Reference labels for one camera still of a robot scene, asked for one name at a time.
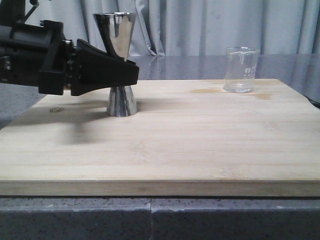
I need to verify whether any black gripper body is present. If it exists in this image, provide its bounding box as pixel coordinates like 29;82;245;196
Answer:
0;20;72;95

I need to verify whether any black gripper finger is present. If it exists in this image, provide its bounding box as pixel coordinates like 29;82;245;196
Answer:
70;39;140;96

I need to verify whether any steel double jigger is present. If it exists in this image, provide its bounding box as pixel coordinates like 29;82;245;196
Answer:
93;12;138;117

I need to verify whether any glass beaker with liquid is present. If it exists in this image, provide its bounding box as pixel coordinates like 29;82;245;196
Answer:
223;46;260;94

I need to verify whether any grey curtain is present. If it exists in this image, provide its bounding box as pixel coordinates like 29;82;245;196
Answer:
27;0;320;56

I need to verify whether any wooden cutting board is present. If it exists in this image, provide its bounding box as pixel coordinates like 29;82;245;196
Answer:
0;79;320;197

